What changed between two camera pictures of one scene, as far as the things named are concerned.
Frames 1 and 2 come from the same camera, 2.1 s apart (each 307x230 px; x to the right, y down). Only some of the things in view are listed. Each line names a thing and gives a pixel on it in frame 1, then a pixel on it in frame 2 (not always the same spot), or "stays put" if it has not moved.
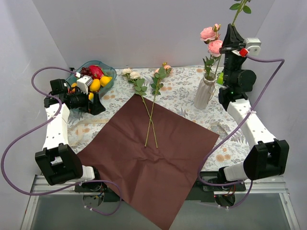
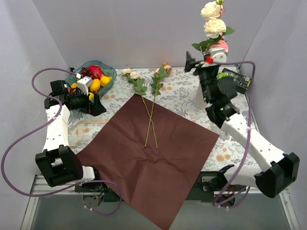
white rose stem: (134, 76) stays put
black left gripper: (90, 103) stays put
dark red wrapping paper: (159, 180) stays put
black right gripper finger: (229, 40) to (190, 62)
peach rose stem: (165, 71) stays put
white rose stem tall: (239, 6) to (214, 27)
